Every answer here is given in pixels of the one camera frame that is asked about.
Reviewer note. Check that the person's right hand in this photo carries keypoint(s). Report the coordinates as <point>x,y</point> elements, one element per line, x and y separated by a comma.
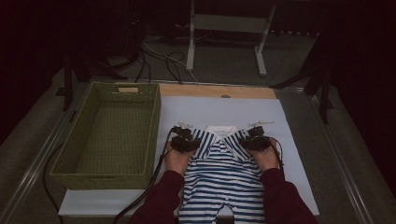
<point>267,160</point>

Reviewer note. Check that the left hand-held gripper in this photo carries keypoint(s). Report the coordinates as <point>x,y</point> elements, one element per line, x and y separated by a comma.
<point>185,144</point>

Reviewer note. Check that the white metal frame desk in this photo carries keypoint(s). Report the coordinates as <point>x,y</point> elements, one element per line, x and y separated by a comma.
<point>230,23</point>

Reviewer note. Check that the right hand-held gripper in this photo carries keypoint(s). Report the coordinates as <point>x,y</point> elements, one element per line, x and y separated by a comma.
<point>255,143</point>

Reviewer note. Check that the green woven basket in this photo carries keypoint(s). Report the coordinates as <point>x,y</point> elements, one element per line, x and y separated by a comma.
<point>118,140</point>

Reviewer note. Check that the blue white striped polo shirt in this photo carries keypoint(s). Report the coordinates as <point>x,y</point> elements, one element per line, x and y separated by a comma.
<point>222,180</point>

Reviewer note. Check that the person's left hand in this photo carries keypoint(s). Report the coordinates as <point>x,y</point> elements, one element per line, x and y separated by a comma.
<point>177,161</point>

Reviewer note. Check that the black metal stand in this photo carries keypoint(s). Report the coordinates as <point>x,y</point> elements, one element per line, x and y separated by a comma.
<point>67,87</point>
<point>325,99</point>

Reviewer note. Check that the white table mat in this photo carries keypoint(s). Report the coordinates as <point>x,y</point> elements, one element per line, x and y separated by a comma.
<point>218,112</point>

